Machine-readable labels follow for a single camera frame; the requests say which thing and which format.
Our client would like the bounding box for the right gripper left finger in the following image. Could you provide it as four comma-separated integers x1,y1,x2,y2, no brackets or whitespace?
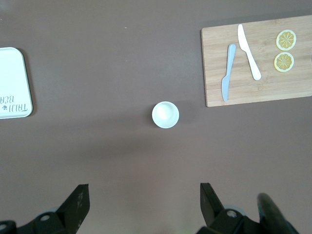
18,184,90,234

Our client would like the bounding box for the white plastic cup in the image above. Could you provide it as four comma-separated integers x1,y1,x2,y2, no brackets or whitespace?
152,101,180,129

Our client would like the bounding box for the yellow lemon slice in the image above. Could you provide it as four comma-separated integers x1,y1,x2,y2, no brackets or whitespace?
275,29,297,51
273,51,295,73

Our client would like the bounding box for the cream bear print tray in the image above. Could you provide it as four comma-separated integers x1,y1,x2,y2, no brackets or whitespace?
0,47,33,120

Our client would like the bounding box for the brown table cover sheet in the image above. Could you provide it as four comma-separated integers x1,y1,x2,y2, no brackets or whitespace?
0,0,312,234

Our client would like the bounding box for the wooden cutting board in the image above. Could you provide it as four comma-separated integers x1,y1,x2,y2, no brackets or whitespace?
200,15,312,108

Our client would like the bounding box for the white plastic knife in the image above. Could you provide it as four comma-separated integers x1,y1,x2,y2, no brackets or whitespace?
237,24,262,81

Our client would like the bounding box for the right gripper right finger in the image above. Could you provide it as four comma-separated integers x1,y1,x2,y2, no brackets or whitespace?
196,182,261,234

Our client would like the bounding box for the grey plastic knife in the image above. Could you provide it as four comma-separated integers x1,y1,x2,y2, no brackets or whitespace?
221,43,237,102

